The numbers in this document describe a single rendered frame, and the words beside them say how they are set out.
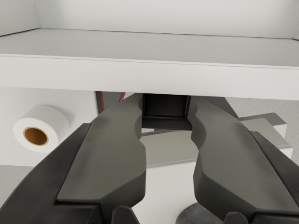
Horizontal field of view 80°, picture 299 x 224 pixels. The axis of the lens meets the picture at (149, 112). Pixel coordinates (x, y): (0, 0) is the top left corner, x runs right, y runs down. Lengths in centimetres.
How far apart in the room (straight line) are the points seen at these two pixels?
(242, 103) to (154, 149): 103
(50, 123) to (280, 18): 30
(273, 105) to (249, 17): 119
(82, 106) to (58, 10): 16
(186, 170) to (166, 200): 7
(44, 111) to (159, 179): 21
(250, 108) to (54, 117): 117
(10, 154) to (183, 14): 41
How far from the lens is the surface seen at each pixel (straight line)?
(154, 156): 28
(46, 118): 31
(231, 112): 47
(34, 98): 35
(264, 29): 20
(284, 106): 141
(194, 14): 18
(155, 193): 31
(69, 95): 31
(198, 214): 33
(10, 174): 205
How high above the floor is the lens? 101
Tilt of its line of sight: 59 degrees down
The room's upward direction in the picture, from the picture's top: 176 degrees counter-clockwise
